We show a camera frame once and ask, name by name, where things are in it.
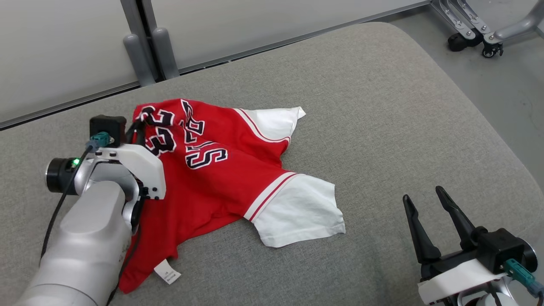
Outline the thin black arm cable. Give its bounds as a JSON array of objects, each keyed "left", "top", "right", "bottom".
[
  {"left": 40, "top": 144, "right": 95, "bottom": 261},
  {"left": 105, "top": 200, "right": 149, "bottom": 306}
]

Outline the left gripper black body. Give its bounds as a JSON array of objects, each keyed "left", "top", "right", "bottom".
[{"left": 126, "top": 120, "right": 148, "bottom": 147}]

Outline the teal right camera connector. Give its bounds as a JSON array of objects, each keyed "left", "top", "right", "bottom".
[{"left": 504, "top": 258, "right": 544, "bottom": 298}]

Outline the teal left camera connector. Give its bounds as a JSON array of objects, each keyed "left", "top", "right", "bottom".
[{"left": 88, "top": 132, "right": 115, "bottom": 150}]

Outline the grey wheeled stand base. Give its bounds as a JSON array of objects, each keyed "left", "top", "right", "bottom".
[{"left": 430, "top": 0, "right": 544, "bottom": 47}]

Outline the black caster wheel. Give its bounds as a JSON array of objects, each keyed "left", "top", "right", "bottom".
[
  {"left": 448, "top": 33, "right": 468, "bottom": 52},
  {"left": 482, "top": 42, "right": 504, "bottom": 59}
]

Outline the grey rounded post foot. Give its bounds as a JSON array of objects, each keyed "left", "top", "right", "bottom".
[
  {"left": 152, "top": 27, "right": 180, "bottom": 80},
  {"left": 123, "top": 34, "right": 156, "bottom": 88}
]

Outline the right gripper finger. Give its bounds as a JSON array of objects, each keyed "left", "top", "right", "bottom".
[
  {"left": 435, "top": 186, "right": 480, "bottom": 251},
  {"left": 402, "top": 194, "right": 442, "bottom": 265}
]

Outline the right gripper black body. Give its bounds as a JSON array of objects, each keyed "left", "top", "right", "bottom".
[{"left": 420, "top": 238, "right": 489, "bottom": 281}]

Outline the teal camera connector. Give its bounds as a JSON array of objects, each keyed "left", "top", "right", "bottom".
[
  {"left": 504, "top": 258, "right": 544, "bottom": 298},
  {"left": 88, "top": 132, "right": 115, "bottom": 150}
]

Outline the grey partition post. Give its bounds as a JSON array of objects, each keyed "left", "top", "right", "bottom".
[{"left": 120, "top": 0, "right": 159, "bottom": 83}]

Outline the grey partition base rail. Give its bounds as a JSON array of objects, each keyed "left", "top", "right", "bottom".
[
  {"left": 178, "top": 0, "right": 431, "bottom": 76},
  {"left": 0, "top": 81, "right": 143, "bottom": 130}
]

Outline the red jersey with black lettering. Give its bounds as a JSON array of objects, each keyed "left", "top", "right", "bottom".
[{"left": 118, "top": 99, "right": 346, "bottom": 295}]

